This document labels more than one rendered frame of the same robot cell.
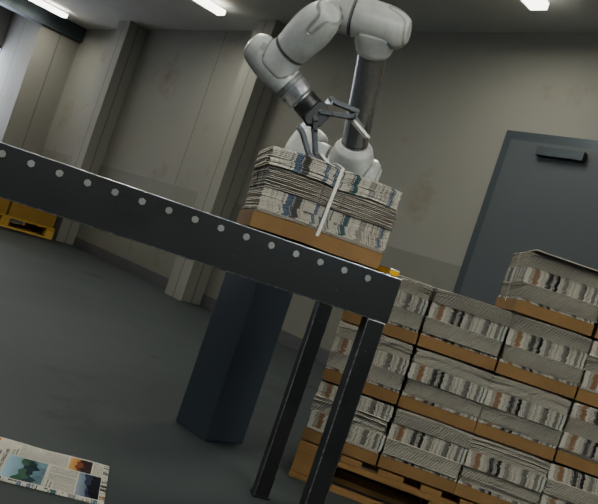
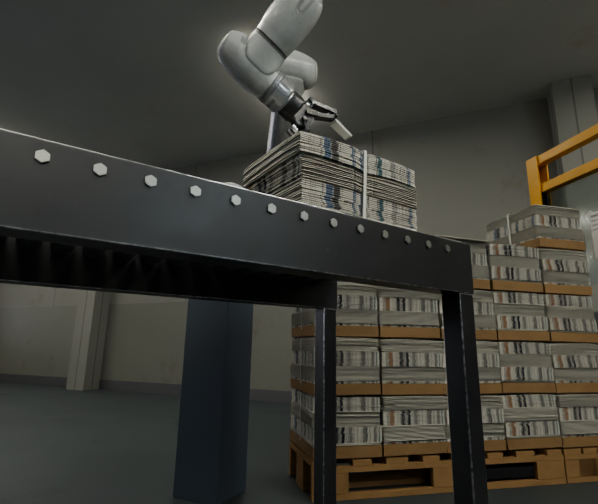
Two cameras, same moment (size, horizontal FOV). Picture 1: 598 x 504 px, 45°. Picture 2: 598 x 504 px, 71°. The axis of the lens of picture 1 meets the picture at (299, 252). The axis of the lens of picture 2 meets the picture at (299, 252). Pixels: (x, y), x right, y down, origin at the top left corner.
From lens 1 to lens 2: 1.21 m
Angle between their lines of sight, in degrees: 25
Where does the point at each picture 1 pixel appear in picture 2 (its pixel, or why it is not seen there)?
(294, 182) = (328, 170)
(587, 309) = (481, 270)
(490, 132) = not seen: hidden behind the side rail
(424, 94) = not seen: hidden behind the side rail
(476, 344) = (421, 320)
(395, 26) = (308, 64)
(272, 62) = (258, 55)
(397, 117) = not seen: hidden behind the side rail
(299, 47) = (289, 31)
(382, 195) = (401, 175)
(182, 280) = (80, 374)
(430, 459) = (421, 430)
